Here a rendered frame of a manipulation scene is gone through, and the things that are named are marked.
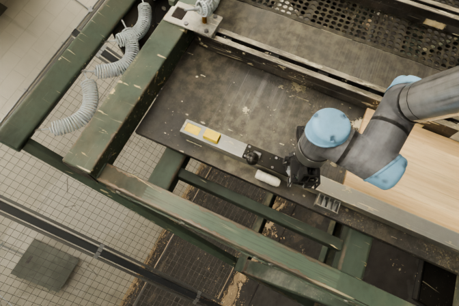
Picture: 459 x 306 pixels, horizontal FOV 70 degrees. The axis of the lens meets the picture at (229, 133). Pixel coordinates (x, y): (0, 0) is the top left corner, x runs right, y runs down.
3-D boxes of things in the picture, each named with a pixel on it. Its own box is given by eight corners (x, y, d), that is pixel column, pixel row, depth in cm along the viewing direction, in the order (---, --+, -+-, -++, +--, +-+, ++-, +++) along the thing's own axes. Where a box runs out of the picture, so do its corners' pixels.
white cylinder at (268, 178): (253, 178, 105) (276, 188, 104) (254, 175, 103) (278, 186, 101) (257, 171, 106) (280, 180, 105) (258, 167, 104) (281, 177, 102)
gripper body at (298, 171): (285, 188, 84) (294, 173, 73) (285, 156, 87) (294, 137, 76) (315, 190, 83) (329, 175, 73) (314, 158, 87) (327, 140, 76)
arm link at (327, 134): (345, 151, 58) (302, 128, 60) (328, 171, 68) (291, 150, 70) (363, 119, 61) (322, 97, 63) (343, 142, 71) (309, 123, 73)
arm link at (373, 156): (424, 139, 60) (367, 110, 62) (395, 192, 58) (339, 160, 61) (406, 147, 67) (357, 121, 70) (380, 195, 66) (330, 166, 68)
